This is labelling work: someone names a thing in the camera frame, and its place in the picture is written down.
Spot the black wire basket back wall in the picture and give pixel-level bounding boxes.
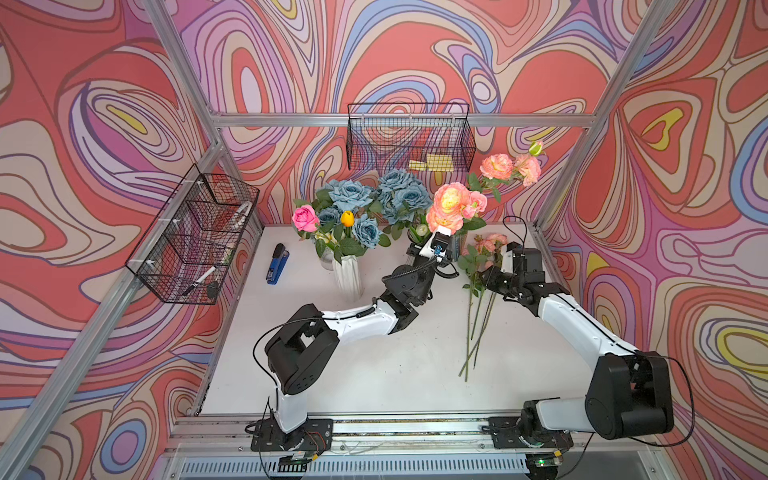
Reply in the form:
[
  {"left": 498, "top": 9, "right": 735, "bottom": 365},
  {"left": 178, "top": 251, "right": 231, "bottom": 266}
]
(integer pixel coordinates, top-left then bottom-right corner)
[{"left": 346, "top": 100, "right": 476, "bottom": 173}]

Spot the light pink rose stem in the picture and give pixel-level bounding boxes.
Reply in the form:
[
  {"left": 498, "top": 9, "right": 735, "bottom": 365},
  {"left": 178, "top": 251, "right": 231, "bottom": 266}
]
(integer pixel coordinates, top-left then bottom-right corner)
[{"left": 470, "top": 233, "right": 508, "bottom": 368}]

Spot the black wire basket left wall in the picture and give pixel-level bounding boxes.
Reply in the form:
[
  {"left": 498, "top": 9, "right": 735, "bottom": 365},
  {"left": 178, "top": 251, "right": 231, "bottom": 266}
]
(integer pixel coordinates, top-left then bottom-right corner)
[{"left": 125, "top": 165, "right": 259, "bottom": 305}]

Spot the magenta rose stem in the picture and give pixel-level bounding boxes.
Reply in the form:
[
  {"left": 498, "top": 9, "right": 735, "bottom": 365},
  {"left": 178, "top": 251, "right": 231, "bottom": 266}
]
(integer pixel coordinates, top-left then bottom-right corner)
[{"left": 292, "top": 204, "right": 321, "bottom": 234}]

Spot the pink tulip green stem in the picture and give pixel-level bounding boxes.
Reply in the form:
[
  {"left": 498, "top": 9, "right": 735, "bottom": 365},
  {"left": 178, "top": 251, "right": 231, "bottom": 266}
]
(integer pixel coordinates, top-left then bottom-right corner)
[{"left": 469, "top": 233, "right": 503, "bottom": 340}]

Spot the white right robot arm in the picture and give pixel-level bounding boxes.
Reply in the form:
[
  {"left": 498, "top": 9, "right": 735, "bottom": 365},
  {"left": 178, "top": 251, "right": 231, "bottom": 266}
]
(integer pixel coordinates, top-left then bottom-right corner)
[{"left": 482, "top": 242, "right": 680, "bottom": 444}]

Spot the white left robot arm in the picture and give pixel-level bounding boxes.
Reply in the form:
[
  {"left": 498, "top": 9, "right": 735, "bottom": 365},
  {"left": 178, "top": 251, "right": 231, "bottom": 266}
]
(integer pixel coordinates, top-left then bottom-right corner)
[{"left": 245, "top": 256, "right": 445, "bottom": 455}]

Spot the pink peony branch right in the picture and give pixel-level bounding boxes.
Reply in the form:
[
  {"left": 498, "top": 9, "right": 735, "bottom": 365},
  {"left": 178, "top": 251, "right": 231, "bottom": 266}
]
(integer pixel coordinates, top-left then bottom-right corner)
[{"left": 468, "top": 141, "right": 544, "bottom": 202}]

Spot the pink peony flower branch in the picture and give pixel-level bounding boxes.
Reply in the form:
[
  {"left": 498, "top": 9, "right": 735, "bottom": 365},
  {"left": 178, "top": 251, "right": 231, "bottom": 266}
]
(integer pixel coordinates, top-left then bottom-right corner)
[{"left": 458, "top": 233, "right": 508, "bottom": 382}]

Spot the blue black stapler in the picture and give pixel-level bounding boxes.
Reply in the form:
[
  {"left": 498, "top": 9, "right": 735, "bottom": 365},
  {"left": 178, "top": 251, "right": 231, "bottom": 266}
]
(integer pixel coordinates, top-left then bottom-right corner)
[{"left": 266, "top": 243, "right": 290, "bottom": 285}]

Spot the yellow tulip in vase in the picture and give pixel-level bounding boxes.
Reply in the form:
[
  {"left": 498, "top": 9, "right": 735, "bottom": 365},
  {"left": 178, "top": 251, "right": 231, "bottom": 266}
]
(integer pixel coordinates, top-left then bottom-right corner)
[{"left": 341, "top": 211, "right": 356, "bottom": 228}]

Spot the white ribbed ceramic vase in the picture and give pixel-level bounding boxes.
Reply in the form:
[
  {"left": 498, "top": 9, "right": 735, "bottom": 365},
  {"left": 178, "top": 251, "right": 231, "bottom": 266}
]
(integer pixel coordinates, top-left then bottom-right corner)
[{"left": 333, "top": 255, "right": 364, "bottom": 302}]

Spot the white marker in basket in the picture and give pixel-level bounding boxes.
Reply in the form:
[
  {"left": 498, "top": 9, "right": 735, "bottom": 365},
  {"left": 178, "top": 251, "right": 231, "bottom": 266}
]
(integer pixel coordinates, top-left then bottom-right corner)
[{"left": 181, "top": 266, "right": 217, "bottom": 296}]

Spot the pink peony bunch glass vase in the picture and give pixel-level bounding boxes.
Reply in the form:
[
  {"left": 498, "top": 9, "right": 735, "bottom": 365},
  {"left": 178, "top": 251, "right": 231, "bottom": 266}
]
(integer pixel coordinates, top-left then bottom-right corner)
[{"left": 425, "top": 182, "right": 488, "bottom": 236}]

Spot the clear pen holder jar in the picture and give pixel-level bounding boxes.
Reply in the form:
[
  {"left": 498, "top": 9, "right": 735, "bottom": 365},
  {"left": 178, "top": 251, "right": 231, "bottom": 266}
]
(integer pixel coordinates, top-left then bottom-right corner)
[{"left": 449, "top": 230, "right": 467, "bottom": 262}]

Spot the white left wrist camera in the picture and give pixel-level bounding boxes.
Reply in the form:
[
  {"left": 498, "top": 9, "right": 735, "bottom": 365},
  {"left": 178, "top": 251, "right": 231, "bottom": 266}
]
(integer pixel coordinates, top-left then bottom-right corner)
[{"left": 419, "top": 226, "right": 454, "bottom": 266}]

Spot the yellow sponge in basket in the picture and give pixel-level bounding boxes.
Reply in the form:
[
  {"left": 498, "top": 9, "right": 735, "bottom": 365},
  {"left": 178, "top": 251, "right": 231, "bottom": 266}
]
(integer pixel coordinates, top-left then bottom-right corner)
[{"left": 407, "top": 154, "right": 455, "bottom": 172}]

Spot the metal base rail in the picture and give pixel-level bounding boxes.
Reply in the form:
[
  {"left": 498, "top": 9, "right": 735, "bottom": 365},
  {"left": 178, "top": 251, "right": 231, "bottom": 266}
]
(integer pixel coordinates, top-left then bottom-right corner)
[{"left": 151, "top": 412, "right": 675, "bottom": 479}]

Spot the blue rose bunch glass vase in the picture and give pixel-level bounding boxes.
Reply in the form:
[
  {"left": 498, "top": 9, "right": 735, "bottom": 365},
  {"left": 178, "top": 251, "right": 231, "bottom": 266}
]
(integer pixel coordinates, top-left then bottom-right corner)
[{"left": 367, "top": 169, "right": 433, "bottom": 242}]

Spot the blue rose bunch white vase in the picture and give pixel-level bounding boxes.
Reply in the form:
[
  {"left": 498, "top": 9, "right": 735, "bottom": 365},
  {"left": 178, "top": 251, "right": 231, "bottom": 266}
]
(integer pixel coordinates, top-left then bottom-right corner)
[{"left": 291, "top": 180, "right": 392, "bottom": 261}]

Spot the black wire basket wall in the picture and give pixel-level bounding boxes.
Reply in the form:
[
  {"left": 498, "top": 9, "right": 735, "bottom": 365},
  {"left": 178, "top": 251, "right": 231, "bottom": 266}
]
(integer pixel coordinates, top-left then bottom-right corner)
[
  {"left": 346, "top": 100, "right": 476, "bottom": 173},
  {"left": 125, "top": 165, "right": 259, "bottom": 305}
]

